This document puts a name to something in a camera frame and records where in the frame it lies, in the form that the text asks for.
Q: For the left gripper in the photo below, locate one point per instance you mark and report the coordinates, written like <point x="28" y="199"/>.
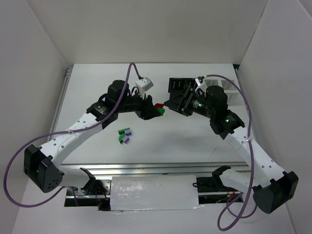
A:
<point x="143" y="107"/>

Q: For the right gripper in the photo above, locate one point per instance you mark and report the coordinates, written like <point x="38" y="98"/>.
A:
<point x="186" y="100"/>

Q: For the small green lego brick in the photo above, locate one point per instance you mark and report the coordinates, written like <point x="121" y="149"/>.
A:
<point x="161" y="110"/>

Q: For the purple lego brick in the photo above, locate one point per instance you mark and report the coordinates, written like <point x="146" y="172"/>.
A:
<point x="125" y="139"/>

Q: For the green curved lego brick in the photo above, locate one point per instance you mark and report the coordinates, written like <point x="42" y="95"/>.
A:
<point x="121" y="137"/>

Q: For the red curved lego brick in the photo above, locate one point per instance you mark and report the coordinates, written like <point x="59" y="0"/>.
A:
<point x="159" y="105"/>

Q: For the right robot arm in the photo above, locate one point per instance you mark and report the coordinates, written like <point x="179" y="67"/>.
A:
<point x="271" y="185"/>

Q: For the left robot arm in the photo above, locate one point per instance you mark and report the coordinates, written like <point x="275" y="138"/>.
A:
<point x="42" y="164"/>

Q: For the black double bin container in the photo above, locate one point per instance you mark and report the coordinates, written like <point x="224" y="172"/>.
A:
<point x="177" y="85"/>

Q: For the green flat lego plate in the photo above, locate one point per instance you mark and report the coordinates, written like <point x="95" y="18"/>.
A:
<point x="121" y="132"/>

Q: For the white double bin container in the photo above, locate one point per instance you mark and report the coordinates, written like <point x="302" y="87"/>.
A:
<point x="229" y="89"/>

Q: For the white taped cover plate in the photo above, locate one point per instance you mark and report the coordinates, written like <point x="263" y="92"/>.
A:
<point x="144" y="193"/>

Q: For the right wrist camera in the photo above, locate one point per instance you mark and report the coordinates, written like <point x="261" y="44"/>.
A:
<point x="201" y="85"/>

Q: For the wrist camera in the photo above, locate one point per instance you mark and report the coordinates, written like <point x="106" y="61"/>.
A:
<point x="201" y="85"/>
<point x="144" y="84"/>

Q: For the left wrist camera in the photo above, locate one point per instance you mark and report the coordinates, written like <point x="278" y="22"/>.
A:
<point x="144" y="84"/>

